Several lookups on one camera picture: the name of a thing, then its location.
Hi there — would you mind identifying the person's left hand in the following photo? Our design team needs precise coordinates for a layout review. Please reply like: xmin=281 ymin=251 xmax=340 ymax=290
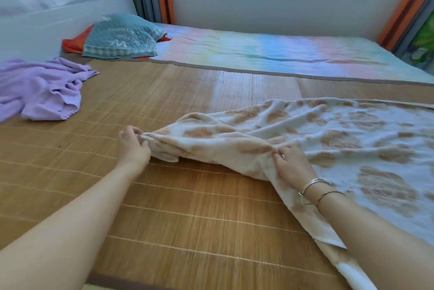
xmin=117 ymin=125 xmax=152 ymax=173

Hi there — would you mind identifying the person's right hand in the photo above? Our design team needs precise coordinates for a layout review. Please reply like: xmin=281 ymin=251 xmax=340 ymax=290
xmin=272 ymin=145 xmax=320 ymax=196

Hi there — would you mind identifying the beige white patterned towel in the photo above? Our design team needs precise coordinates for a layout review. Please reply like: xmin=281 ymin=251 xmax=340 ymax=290
xmin=141 ymin=97 xmax=434 ymax=290

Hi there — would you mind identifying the purple towel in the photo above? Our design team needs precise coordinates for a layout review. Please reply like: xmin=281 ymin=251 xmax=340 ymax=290
xmin=0 ymin=56 xmax=100 ymax=124

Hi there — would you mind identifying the person's left forearm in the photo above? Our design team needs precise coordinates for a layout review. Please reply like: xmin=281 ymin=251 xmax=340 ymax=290
xmin=0 ymin=163 xmax=145 ymax=290

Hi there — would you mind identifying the person's right forearm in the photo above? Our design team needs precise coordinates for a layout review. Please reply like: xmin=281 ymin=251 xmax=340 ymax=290
xmin=302 ymin=180 xmax=434 ymax=290

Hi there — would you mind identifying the brown bamboo sleeping mat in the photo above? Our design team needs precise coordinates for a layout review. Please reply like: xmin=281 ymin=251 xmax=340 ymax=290
xmin=0 ymin=52 xmax=434 ymax=290

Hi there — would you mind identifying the teal quilted pillow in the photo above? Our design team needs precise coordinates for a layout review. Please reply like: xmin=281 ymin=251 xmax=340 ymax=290
xmin=82 ymin=13 xmax=167 ymax=60

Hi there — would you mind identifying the red cloth under pillow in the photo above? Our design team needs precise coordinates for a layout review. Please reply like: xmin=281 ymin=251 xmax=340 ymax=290
xmin=61 ymin=23 xmax=173 ymax=61

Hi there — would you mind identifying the white glossy headboard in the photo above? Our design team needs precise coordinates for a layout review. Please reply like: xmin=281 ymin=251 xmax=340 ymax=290
xmin=0 ymin=0 xmax=138 ymax=63

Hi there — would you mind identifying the green yellow painted board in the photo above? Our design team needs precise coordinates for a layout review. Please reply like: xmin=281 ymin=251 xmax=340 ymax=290
xmin=403 ymin=12 xmax=434 ymax=70

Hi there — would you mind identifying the silver bangle bracelet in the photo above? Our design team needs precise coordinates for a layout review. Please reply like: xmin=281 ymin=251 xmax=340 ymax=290
xmin=298 ymin=178 xmax=330 ymax=206

